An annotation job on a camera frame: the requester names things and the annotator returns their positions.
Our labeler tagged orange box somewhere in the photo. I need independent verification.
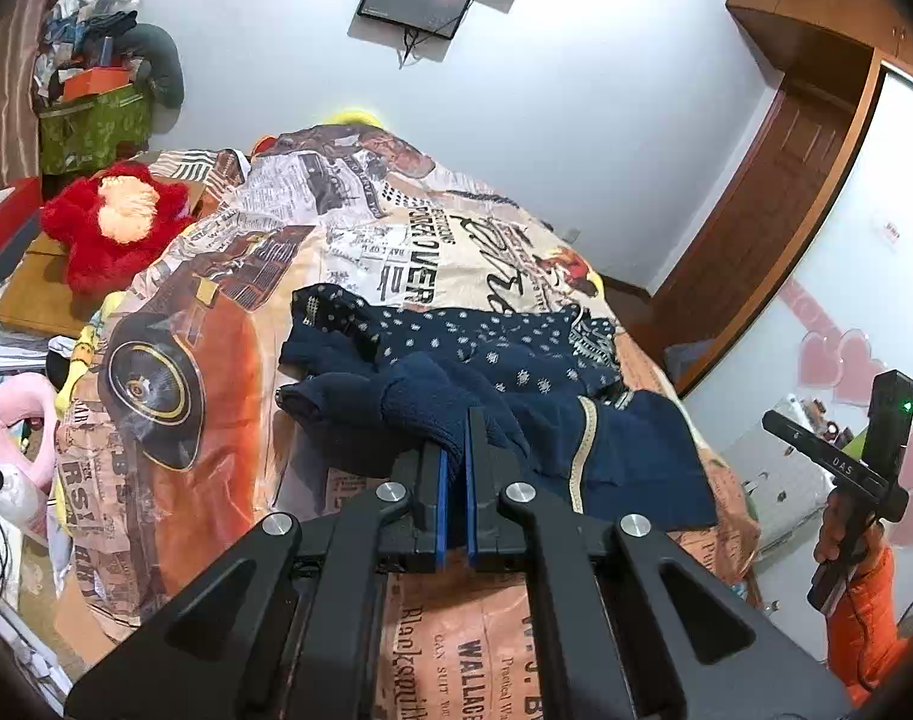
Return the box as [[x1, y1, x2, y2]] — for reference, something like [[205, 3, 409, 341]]
[[61, 67, 131, 103]]

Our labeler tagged yellow pillow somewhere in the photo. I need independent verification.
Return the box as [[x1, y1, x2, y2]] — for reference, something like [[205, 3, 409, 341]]
[[326, 107, 383, 128]]

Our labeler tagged right hand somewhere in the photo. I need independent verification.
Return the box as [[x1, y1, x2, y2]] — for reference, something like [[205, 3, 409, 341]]
[[813, 489, 886, 574]]

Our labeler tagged pink plush toy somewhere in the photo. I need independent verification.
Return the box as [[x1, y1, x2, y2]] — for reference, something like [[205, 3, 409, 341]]
[[0, 372, 58, 546]]

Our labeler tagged red white box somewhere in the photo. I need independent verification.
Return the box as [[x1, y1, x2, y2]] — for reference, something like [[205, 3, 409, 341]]
[[0, 177, 41, 254]]

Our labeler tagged green storage box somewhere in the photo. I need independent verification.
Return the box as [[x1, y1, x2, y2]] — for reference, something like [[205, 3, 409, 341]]
[[38, 85, 152, 176]]

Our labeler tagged orange sleeve forearm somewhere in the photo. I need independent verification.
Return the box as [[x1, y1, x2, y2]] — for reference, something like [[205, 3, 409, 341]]
[[826, 544, 909, 707]]

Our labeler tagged red plush toy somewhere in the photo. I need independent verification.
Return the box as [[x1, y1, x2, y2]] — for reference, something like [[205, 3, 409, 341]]
[[41, 161, 191, 296]]

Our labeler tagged navy patterned garment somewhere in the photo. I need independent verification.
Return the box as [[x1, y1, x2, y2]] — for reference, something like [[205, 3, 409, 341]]
[[276, 283, 717, 532]]

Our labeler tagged pile of clutter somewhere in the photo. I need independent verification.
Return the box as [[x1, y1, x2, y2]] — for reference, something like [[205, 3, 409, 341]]
[[32, 0, 141, 106]]

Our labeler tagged grey neck pillow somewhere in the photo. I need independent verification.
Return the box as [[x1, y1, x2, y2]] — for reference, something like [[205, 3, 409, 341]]
[[115, 23, 185, 109]]

